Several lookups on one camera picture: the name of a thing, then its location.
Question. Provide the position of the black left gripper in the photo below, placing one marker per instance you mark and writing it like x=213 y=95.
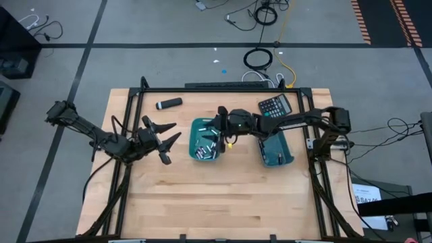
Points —
x=148 y=140

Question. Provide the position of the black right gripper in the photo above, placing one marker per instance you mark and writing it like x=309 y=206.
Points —
x=238 y=123

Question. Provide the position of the green-teal plastic bin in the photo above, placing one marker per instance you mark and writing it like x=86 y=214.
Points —
x=194 y=135

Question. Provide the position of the thin copper-top black battery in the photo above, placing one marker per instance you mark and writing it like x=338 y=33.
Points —
x=262 y=150

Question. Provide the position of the blue-teal plastic bin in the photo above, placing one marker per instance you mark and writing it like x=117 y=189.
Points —
x=273 y=148

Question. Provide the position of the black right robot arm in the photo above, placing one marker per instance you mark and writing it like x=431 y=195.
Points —
x=297 y=121

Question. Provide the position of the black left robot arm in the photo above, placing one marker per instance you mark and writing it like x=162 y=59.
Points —
x=84 y=126

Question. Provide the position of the black marker with white band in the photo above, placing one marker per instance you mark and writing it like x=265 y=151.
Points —
x=170 y=103

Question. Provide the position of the black desk calculator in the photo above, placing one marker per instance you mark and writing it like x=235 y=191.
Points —
x=275 y=106

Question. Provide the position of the grey power adapter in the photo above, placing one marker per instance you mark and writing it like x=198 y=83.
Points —
x=201 y=5

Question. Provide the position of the black box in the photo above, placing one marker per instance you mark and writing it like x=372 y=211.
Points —
x=6 y=104

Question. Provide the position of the white paper sheet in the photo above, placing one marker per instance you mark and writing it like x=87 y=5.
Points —
x=366 y=194

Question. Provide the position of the black cabinet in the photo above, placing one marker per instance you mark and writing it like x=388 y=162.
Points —
x=17 y=50

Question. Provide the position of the black shelf board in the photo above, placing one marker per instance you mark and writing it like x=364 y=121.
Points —
x=398 y=204

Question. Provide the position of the black mat with orange stripes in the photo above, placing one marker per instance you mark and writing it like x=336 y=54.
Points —
x=425 y=13
x=378 y=20

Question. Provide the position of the pink object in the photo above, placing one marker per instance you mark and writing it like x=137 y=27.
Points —
x=411 y=240

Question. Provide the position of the black aluminium table frame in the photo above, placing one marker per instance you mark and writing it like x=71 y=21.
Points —
x=219 y=90

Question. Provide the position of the grey post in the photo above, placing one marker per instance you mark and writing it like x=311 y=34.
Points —
x=427 y=135

